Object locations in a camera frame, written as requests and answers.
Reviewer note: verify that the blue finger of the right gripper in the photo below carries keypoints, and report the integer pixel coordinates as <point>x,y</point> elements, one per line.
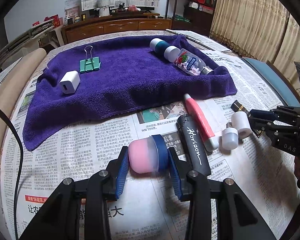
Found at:
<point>269,128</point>
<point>265,115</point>

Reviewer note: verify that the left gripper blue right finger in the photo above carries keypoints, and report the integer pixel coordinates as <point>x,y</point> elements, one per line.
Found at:
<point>174,173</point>

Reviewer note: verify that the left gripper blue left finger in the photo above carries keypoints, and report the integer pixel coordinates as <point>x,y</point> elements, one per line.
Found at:
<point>122,168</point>

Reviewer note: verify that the white cylindrical jar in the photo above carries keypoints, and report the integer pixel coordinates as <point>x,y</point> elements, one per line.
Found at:
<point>239,121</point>

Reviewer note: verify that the black and gold small bottle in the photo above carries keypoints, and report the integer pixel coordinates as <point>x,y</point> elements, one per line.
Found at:
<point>236,107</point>

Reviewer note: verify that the white USB night light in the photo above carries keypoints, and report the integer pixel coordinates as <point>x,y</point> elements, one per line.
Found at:
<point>229,137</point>

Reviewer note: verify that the black Horizon case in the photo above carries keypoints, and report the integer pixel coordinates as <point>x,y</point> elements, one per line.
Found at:
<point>192,144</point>

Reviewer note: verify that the pink and white pen tool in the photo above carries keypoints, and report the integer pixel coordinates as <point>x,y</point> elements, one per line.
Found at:
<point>208,137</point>

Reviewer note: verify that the teal chair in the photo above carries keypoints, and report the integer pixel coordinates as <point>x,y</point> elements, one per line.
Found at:
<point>278,83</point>

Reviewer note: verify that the newspaper sheets on table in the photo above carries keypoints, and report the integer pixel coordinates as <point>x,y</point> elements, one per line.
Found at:
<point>112,141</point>

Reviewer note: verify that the clear plastic bottle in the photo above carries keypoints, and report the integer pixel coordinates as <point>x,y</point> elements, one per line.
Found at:
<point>191,64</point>

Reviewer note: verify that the purple towel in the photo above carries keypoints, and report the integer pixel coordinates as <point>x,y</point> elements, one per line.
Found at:
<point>131,78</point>

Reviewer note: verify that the beige curtain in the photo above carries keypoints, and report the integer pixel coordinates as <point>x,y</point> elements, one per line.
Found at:
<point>260,29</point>

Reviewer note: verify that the white USB charger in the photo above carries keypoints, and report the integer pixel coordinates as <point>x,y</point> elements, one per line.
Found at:
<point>70,82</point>

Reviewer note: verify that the green binder clip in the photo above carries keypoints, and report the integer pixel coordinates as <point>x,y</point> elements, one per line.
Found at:
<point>90,63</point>

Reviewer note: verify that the teal and white jar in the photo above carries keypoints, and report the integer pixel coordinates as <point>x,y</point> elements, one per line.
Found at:
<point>158,45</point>

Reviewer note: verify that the dark wooden shelf unit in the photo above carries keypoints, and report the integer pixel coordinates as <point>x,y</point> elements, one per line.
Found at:
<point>192,15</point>

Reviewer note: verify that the beige padded bench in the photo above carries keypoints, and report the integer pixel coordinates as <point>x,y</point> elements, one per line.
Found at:
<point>15,81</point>

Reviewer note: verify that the wooden TV cabinet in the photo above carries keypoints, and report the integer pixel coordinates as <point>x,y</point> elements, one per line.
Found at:
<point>128,21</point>

